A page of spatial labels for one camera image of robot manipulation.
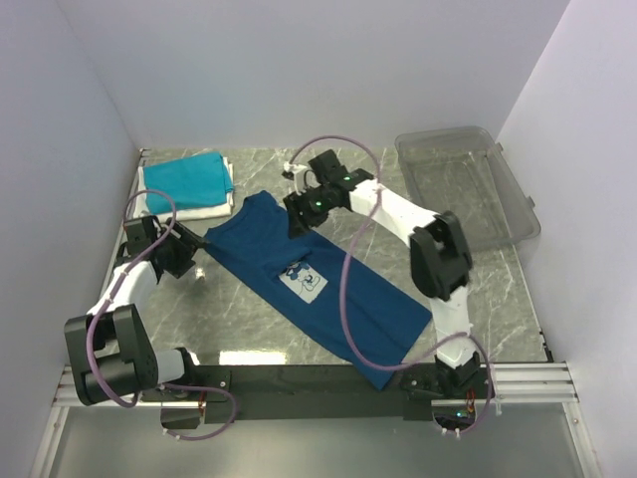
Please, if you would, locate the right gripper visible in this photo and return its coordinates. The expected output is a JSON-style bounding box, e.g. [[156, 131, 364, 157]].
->
[[283, 185, 333, 240]]

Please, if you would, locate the dark blue t-shirt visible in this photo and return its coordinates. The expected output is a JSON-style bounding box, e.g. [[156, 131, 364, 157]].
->
[[205, 191, 432, 389]]

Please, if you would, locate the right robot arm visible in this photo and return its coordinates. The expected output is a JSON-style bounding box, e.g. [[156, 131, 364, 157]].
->
[[283, 149, 480, 397]]

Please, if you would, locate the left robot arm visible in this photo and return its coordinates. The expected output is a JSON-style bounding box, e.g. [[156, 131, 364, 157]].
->
[[64, 216, 208, 407]]

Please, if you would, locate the teal folded t-shirt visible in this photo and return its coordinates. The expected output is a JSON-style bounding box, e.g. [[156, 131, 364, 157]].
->
[[141, 151, 234, 211]]

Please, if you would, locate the white folded t-shirt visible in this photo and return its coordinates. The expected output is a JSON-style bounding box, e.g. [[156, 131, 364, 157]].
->
[[137, 155, 234, 221]]

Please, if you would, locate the clear plastic bin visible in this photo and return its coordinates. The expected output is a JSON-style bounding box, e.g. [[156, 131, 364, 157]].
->
[[395, 125, 540, 251]]

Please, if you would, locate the black base beam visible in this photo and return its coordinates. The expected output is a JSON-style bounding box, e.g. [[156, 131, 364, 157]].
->
[[138, 361, 494, 425]]

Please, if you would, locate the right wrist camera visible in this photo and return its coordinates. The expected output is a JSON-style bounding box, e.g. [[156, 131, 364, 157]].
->
[[282, 161, 312, 195]]

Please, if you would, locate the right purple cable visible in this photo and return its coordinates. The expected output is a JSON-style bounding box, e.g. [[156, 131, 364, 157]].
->
[[290, 133, 497, 436]]

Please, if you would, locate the purple cable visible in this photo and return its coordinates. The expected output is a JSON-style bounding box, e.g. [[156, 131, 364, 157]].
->
[[290, 133, 497, 436], [86, 188, 242, 442]]

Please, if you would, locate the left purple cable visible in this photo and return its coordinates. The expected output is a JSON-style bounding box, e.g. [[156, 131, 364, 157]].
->
[[86, 188, 242, 442]]

